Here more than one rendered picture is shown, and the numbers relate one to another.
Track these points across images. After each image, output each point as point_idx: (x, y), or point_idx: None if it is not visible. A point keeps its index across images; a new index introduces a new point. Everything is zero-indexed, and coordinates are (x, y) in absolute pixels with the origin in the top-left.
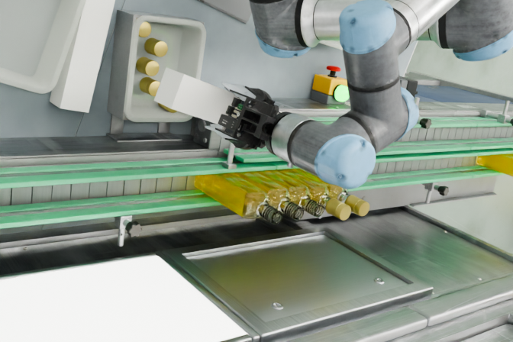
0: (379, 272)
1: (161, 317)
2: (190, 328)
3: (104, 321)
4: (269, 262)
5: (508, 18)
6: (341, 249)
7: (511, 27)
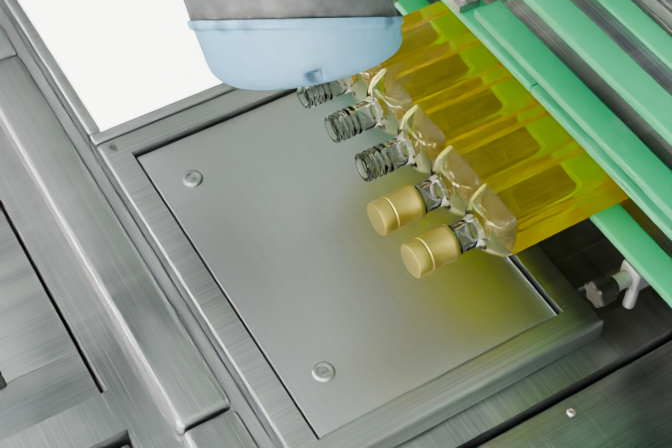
0: (366, 384)
1: (142, 42)
2: (114, 70)
3: None
4: (366, 189)
5: None
6: (477, 334)
7: (187, 9)
